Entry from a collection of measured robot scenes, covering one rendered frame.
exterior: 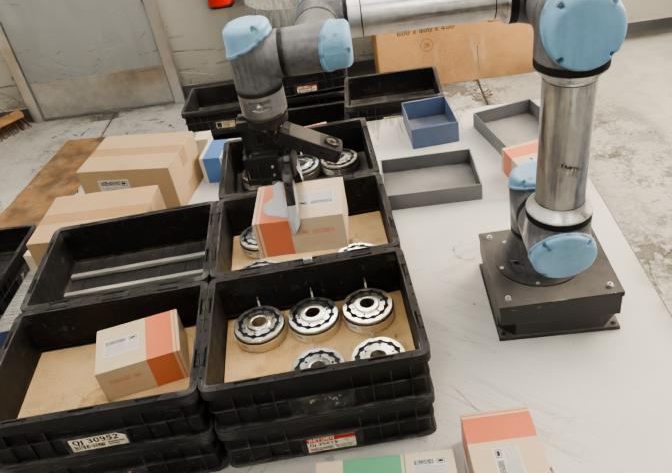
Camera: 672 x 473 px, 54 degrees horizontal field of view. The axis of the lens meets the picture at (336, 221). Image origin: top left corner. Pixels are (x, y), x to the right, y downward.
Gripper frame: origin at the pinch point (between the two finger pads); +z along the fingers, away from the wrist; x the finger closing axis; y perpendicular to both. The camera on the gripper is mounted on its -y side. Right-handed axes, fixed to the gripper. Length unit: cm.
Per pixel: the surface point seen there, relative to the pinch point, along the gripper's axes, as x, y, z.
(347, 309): 2.2, -5.0, 23.7
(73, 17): -311, 168, 43
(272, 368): 13.0, 10.0, 26.5
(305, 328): 6.3, 3.4, 23.6
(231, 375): 13.7, 18.0, 26.5
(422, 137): -85, -28, 36
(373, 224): -29.5, -11.2, 26.8
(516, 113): -98, -60, 39
